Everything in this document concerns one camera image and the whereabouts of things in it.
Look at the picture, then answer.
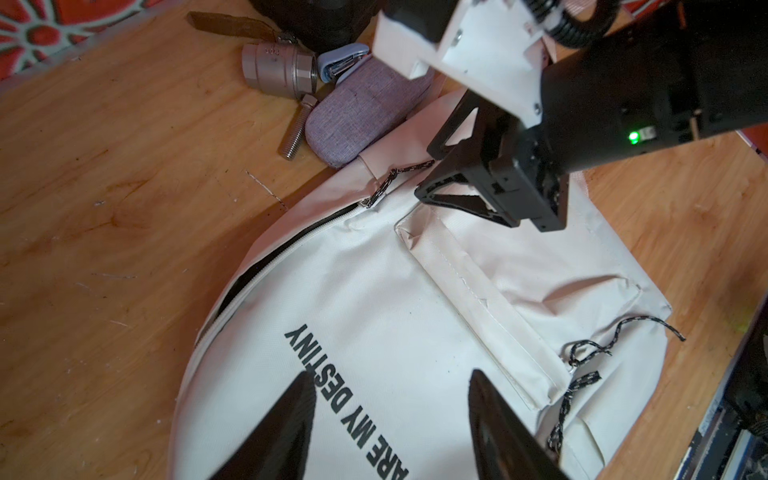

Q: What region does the black hard zip case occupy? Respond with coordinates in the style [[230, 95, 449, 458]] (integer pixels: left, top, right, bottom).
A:
[[249, 0, 380, 54]]

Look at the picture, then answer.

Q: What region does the grey fabric pouch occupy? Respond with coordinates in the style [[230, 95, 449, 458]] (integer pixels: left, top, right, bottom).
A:
[[305, 58, 435, 169]]

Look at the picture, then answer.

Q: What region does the silver metal tool with handle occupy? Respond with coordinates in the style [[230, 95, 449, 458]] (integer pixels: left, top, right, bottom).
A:
[[185, 10, 373, 161]]

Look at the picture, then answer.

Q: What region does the white canvas backpack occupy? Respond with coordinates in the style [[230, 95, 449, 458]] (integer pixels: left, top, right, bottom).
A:
[[168, 92, 672, 479]]

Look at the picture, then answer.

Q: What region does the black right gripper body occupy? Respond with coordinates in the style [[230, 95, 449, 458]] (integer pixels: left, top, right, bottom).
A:
[[473, 113, 569, 232]]

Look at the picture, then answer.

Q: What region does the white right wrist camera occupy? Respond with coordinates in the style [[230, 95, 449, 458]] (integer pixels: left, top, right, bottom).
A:
[[372, 1, 549, 127]]

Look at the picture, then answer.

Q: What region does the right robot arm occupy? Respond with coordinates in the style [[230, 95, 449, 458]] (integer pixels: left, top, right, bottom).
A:
[[415, 1, 767, 232]]

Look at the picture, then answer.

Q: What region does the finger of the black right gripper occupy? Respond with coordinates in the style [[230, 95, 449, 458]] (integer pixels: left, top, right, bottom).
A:
[[427, 90, 504, 160], [415, 177, 520, 228]]

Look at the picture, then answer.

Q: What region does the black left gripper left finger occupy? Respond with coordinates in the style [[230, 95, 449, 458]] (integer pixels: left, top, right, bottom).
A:
[[212, 371, 316, 479]]

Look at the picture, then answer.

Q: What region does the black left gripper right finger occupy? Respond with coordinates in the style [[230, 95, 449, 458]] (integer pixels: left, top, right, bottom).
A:
[[468, 369, 567, 480]]

